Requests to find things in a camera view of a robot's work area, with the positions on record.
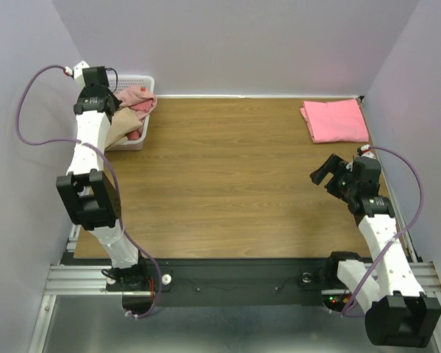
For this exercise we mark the beige t shirt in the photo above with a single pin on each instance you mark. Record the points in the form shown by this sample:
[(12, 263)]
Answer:
[(123, 121)]

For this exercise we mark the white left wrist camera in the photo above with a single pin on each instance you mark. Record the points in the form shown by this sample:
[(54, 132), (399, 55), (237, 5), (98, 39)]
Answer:
[(76, 73)]

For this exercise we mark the white perforated plastic basket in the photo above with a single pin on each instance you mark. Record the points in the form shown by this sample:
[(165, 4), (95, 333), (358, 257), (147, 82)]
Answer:
[(126, 81)]

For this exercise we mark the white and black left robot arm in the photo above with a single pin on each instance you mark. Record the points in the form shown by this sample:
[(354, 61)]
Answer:
[(90, 198)]

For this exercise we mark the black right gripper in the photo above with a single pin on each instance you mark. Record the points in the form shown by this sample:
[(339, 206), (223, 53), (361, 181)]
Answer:
[(334, 176)]

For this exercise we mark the folded bright pink t shirt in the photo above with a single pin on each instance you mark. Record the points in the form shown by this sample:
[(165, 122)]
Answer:
[(335, 121)]

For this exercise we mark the dusty pink t shirt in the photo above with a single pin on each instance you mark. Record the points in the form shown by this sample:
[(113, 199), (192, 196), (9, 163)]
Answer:
[(138, 99)]

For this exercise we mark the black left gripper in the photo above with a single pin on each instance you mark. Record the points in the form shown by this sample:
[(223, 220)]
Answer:
[(116, 101)]

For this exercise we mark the aluminium frame rail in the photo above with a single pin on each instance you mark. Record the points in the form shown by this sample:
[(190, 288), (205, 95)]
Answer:
[(75, 280)]

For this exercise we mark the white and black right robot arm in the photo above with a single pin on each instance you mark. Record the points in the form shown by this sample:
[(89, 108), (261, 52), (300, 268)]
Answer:
[(397, 310)]

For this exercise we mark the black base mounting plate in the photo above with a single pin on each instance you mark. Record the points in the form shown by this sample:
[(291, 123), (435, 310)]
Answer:
[(248, 282)]

